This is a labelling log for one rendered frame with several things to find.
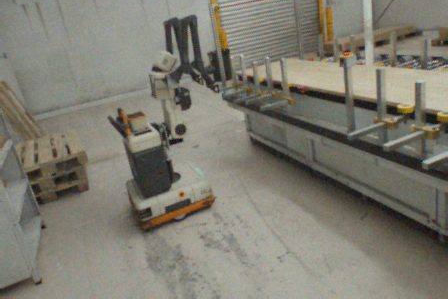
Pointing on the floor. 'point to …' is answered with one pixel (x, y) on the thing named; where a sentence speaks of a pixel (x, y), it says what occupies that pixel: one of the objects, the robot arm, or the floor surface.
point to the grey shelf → (17, 218)
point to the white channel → (367, 14)
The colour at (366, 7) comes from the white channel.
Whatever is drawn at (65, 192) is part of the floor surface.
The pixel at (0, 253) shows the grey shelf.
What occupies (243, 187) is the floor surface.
